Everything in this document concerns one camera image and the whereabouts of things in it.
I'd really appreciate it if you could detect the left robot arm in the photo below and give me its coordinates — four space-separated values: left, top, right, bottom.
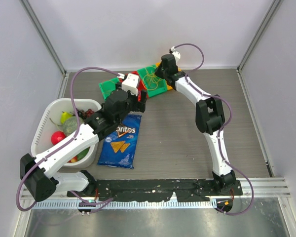
20 88 147 202

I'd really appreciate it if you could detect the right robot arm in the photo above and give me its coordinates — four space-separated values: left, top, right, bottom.
155 54 236 195

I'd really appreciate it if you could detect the red bin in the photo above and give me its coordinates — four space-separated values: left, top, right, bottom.
131 71 147 101

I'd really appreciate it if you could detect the right green bin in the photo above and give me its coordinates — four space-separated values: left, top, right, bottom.
137 65 167 98

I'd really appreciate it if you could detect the green bin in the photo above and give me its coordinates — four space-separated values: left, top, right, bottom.
99 78 120 100
137 65 167 98

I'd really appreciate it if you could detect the orange bin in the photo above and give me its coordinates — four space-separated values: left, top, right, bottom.
155 63 173 91

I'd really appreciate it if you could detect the left green bin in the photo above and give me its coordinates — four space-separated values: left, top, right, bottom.
99 78 120 100

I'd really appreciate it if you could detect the blue Doritos chip bag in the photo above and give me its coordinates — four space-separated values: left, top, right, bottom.
97 115 142 169

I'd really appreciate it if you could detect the red grapes bunch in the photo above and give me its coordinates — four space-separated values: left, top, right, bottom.
76 109 94 119

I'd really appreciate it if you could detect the green melon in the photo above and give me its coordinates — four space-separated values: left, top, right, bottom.
62 117 78 137

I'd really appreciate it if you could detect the yellow green pear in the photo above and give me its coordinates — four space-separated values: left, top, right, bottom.
60 112 73 124

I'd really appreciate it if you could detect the green lime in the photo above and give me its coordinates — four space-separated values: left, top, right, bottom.
77 148 89 161

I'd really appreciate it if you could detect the red apple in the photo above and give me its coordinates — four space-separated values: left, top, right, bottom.
50 131 66 145

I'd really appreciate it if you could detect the white fruit basket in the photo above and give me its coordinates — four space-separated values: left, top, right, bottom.
31 98 98 169

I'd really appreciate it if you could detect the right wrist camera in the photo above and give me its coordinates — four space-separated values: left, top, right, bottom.
169 46 181 63

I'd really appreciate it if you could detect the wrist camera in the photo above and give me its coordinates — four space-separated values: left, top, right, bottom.
117 73 140 96
169 46 181 63

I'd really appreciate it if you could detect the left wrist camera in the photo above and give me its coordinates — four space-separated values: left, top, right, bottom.
117 73 140 96

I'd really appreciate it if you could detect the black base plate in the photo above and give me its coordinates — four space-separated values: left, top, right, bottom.
67 178 244 202

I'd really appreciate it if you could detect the white slotted cable duct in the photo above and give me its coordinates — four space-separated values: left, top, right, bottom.
33 199 217 210

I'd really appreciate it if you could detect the left frame post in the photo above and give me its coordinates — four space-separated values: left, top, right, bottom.
19 0 68 76

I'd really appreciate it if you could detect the frame post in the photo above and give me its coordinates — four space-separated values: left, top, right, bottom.
19 0 68 76
236 0 284 74

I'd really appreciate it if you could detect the right frame post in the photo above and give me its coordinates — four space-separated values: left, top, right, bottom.
236 0 284 74

